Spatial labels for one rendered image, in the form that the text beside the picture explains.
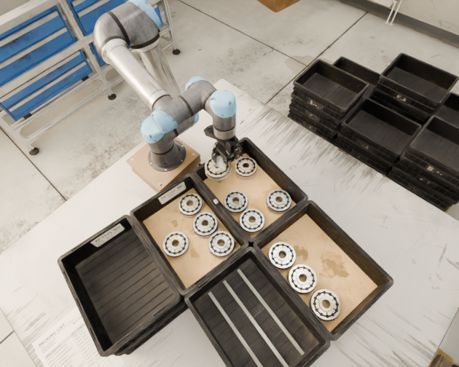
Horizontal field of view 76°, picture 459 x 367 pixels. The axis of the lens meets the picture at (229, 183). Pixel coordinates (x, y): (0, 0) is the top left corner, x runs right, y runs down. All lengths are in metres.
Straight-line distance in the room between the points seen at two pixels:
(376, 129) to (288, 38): 1.64
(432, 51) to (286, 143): 2.38
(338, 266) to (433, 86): 1.63
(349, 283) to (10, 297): 1.38
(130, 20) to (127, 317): 1.03
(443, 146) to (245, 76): 1.76
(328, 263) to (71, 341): 1.04
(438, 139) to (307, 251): 1.27
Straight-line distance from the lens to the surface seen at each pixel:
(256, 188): 1.30
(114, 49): 1.10
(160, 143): 1.32
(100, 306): 1.27
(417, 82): 2.49
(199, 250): 1.21
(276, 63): 3.16
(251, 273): 1.17
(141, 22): 1.17
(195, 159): 1.44
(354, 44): 3.53
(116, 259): 1.29
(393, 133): 2.26
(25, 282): 1.61
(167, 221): 1.28
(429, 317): 1.46
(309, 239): 1.23
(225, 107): 0.87
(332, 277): 1.21
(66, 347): 1.45
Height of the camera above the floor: 1.97
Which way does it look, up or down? 61 degrees down
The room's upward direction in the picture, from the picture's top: 6 degrees counter-clockwise
